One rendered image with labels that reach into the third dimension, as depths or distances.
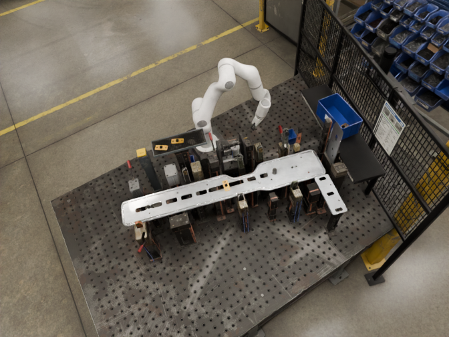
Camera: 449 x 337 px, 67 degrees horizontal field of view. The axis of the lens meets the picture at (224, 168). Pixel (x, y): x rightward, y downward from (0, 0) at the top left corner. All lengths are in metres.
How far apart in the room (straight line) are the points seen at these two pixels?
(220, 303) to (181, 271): 0.34
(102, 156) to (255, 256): 2.29
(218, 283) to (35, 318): 1.76
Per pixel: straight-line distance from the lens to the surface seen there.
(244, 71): 2.25
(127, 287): 2.46
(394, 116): 2.21
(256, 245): 2.41
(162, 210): 2.26
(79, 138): 4.34
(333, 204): 2.25
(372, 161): 2.46
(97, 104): 4.64
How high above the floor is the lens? 2.93
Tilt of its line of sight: 55 degrees down
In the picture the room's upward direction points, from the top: 8 degrees counter-clockwise
